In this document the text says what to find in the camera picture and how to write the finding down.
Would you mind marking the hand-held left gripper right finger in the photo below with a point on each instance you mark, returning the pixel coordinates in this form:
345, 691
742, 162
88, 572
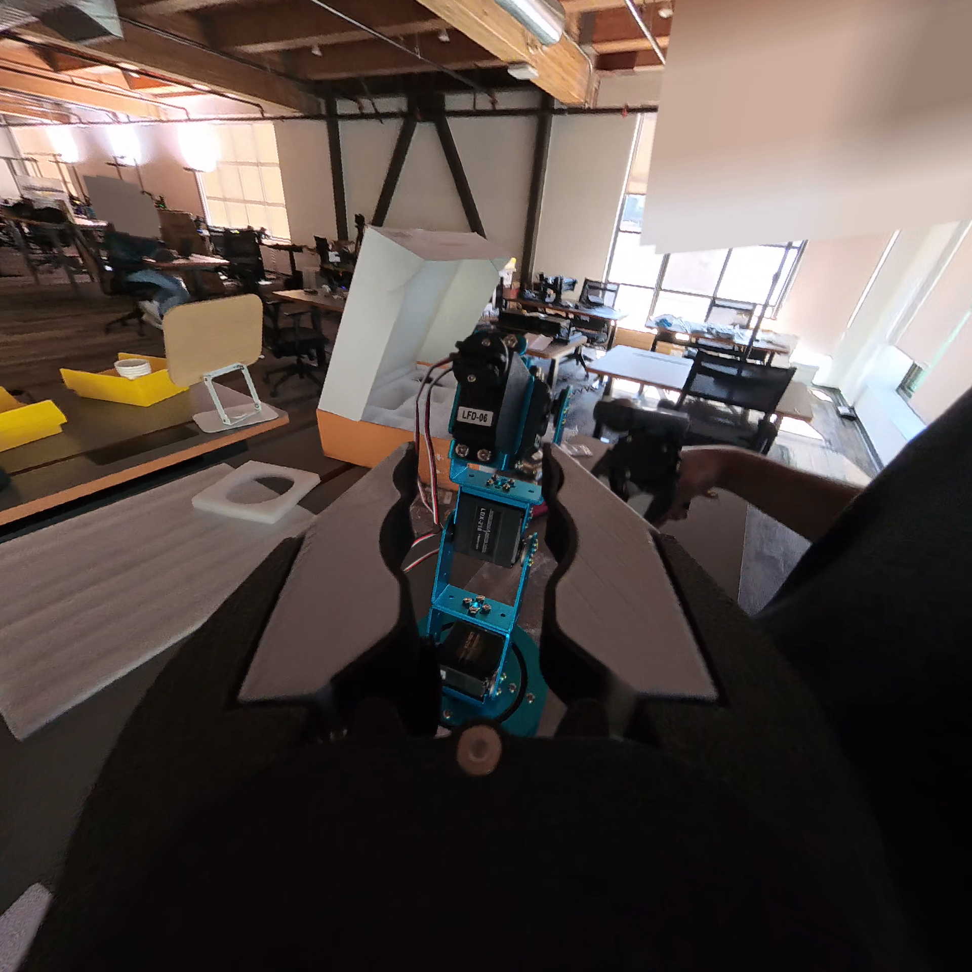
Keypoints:
630, 607

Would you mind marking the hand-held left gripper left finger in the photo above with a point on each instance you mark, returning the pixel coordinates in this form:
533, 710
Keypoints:
334, 607

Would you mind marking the blue toy robot arm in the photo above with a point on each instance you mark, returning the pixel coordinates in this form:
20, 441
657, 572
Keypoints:
486, 395

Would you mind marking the person's right forearm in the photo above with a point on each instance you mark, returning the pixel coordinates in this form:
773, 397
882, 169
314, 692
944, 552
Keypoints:
790, 493

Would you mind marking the office desk with wooden edge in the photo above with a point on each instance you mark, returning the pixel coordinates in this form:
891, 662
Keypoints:
114, 455

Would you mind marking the grey desk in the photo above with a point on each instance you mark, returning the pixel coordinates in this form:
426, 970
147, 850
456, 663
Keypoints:
34, 805

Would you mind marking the person's right hand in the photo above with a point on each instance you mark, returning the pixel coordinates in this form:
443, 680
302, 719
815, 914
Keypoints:
698, 475

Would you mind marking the white office table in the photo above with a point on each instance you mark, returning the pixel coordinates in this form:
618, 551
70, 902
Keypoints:
638, 364

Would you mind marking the black office chair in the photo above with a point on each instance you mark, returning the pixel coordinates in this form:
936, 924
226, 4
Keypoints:
729, 380

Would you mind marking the white foam sheet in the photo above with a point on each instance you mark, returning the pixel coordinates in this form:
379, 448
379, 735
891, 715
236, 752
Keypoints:
114, 592

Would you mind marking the white and orange cardboard box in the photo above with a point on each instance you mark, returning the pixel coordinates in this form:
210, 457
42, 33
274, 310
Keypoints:
395, 304

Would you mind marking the wooden panel stand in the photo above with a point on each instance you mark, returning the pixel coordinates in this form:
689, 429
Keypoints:
212, 338

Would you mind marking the yellow plastic bin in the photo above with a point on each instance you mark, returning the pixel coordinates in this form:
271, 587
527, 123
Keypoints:
106, 391
30, 425

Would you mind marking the silver air duct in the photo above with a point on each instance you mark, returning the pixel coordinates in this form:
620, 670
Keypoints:
531, 19

